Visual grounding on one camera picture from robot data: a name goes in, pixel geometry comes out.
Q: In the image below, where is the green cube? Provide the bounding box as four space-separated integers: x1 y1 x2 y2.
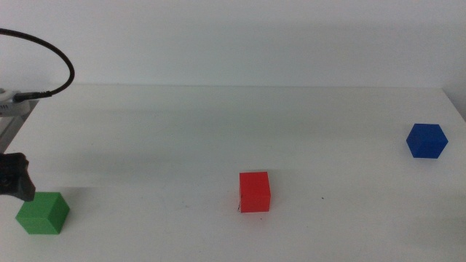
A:
15 191 71 235

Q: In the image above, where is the red cube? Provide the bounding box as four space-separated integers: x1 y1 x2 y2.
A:
238 171 272 214

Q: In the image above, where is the blue cube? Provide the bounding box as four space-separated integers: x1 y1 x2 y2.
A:
406 123 449 159

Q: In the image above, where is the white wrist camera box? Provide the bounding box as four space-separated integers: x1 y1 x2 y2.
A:
0 88 31 118

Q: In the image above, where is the black camera cable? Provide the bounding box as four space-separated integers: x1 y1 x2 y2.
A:
0 28 76 103

